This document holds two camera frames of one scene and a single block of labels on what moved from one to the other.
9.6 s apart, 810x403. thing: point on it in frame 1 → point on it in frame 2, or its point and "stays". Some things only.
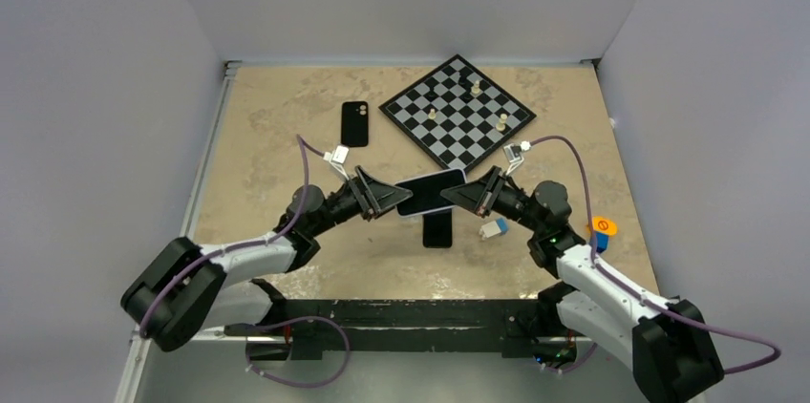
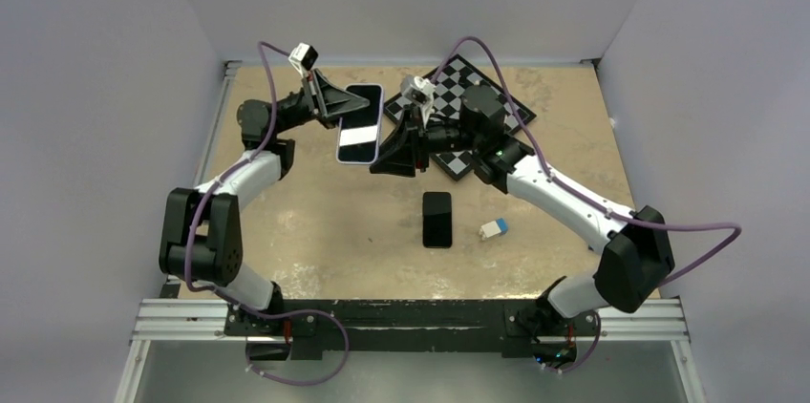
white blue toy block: (498, 226) stays
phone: (427, 192) → (359, 133)
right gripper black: (479, 195) → (409, 150)
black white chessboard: (459, 113) stays
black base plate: (512, 326) stays
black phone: (437, 229) stays
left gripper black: (373, 197) → (324, 100)
